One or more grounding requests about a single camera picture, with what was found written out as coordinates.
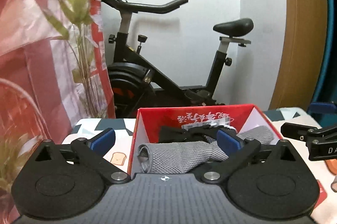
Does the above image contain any black white dotted sock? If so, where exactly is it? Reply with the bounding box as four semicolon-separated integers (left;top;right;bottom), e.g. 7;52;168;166
194;122;238;145

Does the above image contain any red strawberry cardboard box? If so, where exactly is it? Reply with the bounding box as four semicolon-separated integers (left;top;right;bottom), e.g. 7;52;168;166
127;104;283;174

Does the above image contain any black exercise bike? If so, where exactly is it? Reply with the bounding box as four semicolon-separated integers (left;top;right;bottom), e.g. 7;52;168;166
99;0;255;119

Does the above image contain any orange object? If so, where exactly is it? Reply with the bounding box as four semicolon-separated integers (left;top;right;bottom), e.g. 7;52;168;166
325;159;337;176

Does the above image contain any black eye mask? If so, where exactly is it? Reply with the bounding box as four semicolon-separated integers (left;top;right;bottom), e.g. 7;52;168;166
158;125;219;144

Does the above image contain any grey mesh cloth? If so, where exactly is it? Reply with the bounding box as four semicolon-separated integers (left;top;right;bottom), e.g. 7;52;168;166
136;126;276;176

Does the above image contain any wooden door frame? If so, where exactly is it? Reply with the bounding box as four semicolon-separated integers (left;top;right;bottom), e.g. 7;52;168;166
269;0;328;109

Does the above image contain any red plant print curtain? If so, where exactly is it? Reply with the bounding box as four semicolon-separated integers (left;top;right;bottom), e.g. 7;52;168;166
1;0;115;223

